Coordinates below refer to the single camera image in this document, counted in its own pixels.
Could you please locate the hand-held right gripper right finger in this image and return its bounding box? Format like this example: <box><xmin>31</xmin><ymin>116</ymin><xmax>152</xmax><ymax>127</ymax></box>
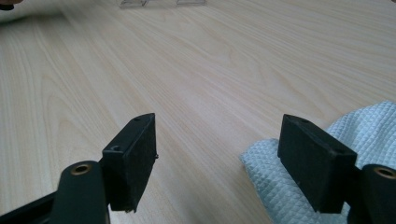
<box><xmin>276</xmin><ymin>113</ymin><xmax>359</xmax><ymax>215</ymax></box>

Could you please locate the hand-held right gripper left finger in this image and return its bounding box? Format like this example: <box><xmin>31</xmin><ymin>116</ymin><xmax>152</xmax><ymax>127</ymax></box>
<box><xmin>102</xmin><ymin>112</ymin><xmax>159</xmax><ymax>214</ymax></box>

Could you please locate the light blue quilted cloth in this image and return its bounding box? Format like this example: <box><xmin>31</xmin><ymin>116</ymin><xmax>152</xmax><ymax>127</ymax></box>
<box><xmin>239</xmin><ymin>100</ymin><xmax>396</xmax><ymax>224</ymax></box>

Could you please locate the clear plastic divided organizer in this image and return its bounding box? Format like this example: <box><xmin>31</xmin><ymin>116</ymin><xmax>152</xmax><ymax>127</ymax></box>
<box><xmin>118</xmin><ymin>0</ymin><xmax>207</xmax><ymax>9</ymax></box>

